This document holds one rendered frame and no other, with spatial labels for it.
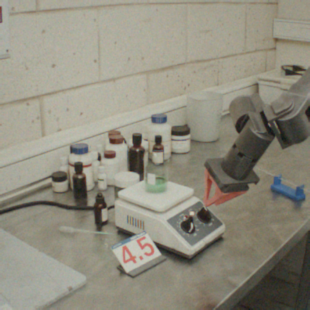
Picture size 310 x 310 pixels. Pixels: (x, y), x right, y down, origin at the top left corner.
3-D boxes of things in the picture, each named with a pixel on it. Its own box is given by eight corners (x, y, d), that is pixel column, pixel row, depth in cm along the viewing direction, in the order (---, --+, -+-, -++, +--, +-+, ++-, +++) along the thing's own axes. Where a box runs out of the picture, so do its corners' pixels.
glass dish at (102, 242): (102, 256, 92) (101, 246, 91) (88, 244, 96) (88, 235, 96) (125, 248, 95) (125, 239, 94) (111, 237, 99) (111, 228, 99)
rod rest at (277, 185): (306, 198, 117) (307, 185, 116) (297, 201, 115) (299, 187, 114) (278, 185, 125) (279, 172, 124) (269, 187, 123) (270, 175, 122)
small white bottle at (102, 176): (102, 186, 125) (102, 165, 123) (108, 188, 123) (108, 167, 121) (96, 189, 123) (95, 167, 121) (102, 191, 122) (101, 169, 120)
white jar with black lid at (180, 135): (167, 147, 155) (167, 125, 152) (188, 146, 155) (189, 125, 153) (169, 153, 148) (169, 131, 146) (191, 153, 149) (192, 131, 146)
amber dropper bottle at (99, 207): (93, 223, 105) (91, 194, 103) (95, 217, 108) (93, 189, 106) (106, 224, 105) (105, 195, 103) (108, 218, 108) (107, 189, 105)
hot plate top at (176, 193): (196, 193, 102) (196, 189, 101) (160, 213, 93) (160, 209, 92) (151, 179, 109) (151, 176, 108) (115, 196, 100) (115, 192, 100)
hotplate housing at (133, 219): (225, 235, 100) (228, 201, 97) (189, 261, 90) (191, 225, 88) (145, 207, 113) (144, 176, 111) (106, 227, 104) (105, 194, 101)
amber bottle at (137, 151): (136, 176, 132) (135, 138, 128) (126, 171, 135) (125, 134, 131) (148, 171, 134) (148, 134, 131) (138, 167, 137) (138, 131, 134)
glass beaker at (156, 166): (169, 196, 99) (170, 160, 96) (143, 197, 98) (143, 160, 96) (167, 185, 104) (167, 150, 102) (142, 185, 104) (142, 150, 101)
